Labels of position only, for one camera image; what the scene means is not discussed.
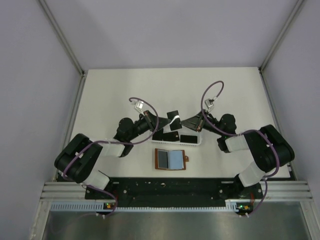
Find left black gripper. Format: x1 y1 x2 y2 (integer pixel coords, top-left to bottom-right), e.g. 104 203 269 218
127 110 171 141

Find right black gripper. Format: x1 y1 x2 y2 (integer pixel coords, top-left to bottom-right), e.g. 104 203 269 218
180 109 225 136

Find black credit card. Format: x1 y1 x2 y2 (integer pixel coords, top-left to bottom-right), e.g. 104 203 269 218
166 110 182 131
157 150 169 169

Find brown leather card holder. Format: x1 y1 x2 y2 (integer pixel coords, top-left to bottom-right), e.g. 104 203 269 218
154 148 189 171

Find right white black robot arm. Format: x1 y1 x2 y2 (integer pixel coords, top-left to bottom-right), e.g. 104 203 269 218
180 111 295 198

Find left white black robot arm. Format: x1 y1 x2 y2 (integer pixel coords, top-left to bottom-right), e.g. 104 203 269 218
54 110 171 199

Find VIP black card in basket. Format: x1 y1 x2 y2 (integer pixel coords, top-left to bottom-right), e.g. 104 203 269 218
152 129 180 142

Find white plastic slotted basket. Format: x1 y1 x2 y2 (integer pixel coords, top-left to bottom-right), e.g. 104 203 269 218
150 127 202 147

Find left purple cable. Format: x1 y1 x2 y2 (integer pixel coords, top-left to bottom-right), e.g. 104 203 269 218
62 96 160 217

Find right aluminium frame post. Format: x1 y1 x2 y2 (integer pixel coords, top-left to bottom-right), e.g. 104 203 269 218
258 0 307 74

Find aluminium frame post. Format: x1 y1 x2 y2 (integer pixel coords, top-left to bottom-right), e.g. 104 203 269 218
36 0 85 76
258 0 307 74

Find white slotted cable duct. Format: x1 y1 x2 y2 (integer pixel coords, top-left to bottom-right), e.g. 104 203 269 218
49 198 242 213

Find left aluminium frame post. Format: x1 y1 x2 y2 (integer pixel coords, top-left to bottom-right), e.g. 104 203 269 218
36 0 85 76

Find aluminium frame rail front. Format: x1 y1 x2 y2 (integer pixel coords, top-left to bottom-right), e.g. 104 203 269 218
40 181 313 202

